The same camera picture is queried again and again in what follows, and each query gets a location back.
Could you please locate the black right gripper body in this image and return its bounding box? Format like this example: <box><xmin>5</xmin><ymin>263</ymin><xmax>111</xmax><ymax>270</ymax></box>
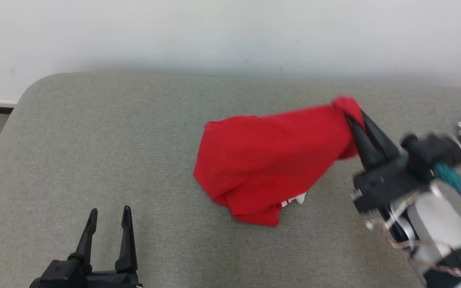
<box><xmin>352</xmin><ymin>158</ymin><xmax>432</xmax><ymax>215</ymax></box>

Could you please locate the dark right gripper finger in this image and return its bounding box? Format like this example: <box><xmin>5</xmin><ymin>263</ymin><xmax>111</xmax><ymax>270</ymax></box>
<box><xmin>360</xmin><ymin>110</ymin><xmax>401</xmax><ymax>160</ymax></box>
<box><xmin>345</xmin><ymin>114</ymin><xmax>387</xmax><ymax>169</ymax></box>

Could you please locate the red white-sleeved Bulls jersey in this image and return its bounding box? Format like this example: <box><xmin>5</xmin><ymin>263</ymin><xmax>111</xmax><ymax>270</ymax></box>
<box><xmin>193</xmin><ymin>96</ymin><xmax>365</xmax><ymax>227</ymax></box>

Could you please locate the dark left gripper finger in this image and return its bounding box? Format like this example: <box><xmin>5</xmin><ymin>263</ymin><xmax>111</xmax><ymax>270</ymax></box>
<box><xmin>70</xmin><ymin>208</ymin><xmax>98</xmax><ymax>273</ymax></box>
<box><xmin>114</xmin><ymin>205</ymin><xmax>138</xmax><ymax>274</ymax></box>

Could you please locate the grey fabric sofa cushion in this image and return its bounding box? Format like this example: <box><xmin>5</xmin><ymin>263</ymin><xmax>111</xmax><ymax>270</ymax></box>
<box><xmin>0</xmin><ymin>71</ymin><xmax>461</xmax><ymax>288</ymax></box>

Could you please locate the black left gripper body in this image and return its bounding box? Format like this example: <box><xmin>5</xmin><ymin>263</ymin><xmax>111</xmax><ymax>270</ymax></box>
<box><xmin>80</xmin><ymin>271</ymin><xmax>143</xmax><ymax>288</ymax></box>

